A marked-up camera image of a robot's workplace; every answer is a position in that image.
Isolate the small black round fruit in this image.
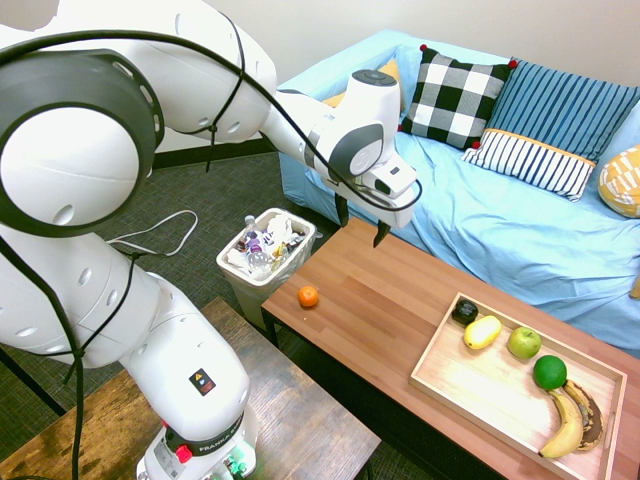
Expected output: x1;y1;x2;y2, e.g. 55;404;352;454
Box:
451;298;480;326

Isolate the light blue sofa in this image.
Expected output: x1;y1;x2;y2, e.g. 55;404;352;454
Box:
277;28;640;359

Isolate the black white checkered pillow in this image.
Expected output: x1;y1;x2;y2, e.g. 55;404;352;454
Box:
398;43;519;151

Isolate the yellow lemon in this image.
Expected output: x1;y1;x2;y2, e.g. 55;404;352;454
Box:
462;314;503;350

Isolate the white navy striped pillow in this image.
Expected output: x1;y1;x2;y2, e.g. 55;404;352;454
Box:
460;128;598;203

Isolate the brown overripe banana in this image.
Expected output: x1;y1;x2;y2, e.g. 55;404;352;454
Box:
563;379;605;452

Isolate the clear plastic bottle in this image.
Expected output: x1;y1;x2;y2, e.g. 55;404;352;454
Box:
243;215;272;269

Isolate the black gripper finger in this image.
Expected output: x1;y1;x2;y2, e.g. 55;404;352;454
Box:
333;192;352;228
372;219;393;250

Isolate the black baseboard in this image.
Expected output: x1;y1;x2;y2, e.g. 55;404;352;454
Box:
149;136;279;170

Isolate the light wooden tray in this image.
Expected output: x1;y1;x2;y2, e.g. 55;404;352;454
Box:
408;292;629;480

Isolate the green apple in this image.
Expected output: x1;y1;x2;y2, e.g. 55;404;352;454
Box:
507;326;543;360

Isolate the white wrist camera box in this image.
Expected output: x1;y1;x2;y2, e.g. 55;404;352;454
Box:
368;154;418;201

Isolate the yellow white patterned pillow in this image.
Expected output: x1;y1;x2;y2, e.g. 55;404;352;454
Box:
597;144;640;220

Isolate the reddish wooden coffee table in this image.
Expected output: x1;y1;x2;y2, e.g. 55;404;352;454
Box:
260;215;640;480

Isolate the dark rustic wooden table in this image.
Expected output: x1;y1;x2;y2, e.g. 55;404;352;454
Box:
0;295;383;480

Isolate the white power cord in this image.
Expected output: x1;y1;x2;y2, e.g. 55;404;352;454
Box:
106;209;200;258

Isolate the dark green lime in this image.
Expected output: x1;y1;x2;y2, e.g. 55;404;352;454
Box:
532;354;569;391

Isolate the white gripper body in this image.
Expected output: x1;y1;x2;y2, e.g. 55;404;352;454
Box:
327;172;419;230

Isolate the black tripod stand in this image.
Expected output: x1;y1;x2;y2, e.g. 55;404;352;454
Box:
0;344;67;418

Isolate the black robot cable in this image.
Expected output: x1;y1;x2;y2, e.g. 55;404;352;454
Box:
0;9;424;480

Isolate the white trash bin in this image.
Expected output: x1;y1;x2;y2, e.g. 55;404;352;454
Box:
215;207;319;331

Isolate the mustard yellow pillow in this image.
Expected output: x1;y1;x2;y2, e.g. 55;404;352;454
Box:
322;59;404;110

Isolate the blue striped pillow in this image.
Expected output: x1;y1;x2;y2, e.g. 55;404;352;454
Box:
487;58;640;164

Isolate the yellow banana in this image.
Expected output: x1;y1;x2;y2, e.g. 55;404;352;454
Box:
538;387;585;460

